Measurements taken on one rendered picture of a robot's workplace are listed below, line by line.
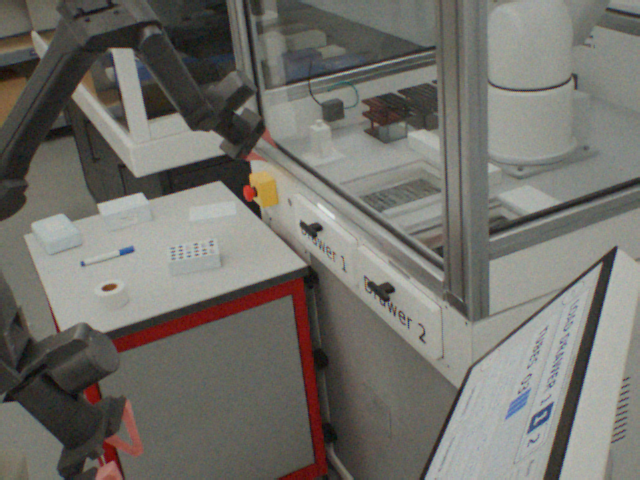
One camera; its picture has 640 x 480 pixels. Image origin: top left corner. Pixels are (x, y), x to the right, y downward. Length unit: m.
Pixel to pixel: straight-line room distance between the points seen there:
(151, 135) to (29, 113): 1.22
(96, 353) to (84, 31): 0.45
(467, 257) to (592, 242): 0.26
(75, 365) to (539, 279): 0.81
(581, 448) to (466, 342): 0.66
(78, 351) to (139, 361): 0.98
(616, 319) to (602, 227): 0.53
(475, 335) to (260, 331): 0.75
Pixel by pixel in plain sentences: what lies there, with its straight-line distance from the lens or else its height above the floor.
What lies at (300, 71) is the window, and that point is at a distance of 1.84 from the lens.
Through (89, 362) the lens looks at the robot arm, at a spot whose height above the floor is 1.20.
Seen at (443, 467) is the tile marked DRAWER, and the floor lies 1.01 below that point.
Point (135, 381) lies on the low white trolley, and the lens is 2.02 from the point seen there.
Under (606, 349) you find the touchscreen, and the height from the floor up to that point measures 1.19.
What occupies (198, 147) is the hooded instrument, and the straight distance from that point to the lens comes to 2.57.
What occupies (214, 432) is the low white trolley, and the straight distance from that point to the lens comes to 2.18.
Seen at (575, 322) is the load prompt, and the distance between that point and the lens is 1.05.
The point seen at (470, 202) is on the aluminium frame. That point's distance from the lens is 1.32.
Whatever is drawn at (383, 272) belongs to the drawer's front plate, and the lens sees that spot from 1.63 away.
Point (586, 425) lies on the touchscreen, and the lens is 0.86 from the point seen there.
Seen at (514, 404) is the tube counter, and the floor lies 1.11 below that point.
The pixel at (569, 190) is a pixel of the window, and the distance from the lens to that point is 1.47.
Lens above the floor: 1.75
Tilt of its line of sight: 28 degrees down
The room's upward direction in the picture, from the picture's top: 6 degrees counter-clockwise
